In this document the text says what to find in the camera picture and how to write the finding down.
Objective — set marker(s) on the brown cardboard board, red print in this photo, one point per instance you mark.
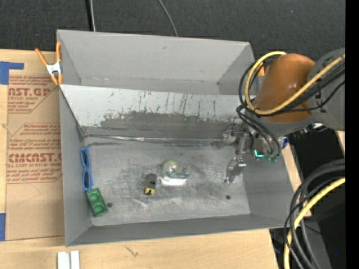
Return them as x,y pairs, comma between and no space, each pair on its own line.
31,200

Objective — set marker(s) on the black and yellow small block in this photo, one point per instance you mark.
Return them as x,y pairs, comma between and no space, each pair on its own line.
150,184

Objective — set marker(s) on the blue sunglasses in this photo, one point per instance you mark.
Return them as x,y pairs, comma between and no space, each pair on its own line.
86,168

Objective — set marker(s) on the grey metal bin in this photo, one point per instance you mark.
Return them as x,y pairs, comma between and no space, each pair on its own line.
168,206

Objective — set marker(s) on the green toy brick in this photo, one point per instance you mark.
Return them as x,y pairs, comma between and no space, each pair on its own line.
96,202

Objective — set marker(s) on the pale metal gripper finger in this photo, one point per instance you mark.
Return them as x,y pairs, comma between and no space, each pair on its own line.
230,138
233,170

